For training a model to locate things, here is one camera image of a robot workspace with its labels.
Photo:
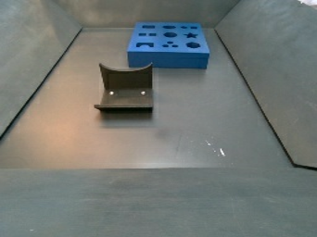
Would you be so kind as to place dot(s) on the blue shape-sorter block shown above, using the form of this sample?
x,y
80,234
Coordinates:
x,y
169,45

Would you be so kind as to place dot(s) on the black curved holder bracket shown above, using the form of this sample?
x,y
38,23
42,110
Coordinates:
x,y
128,88

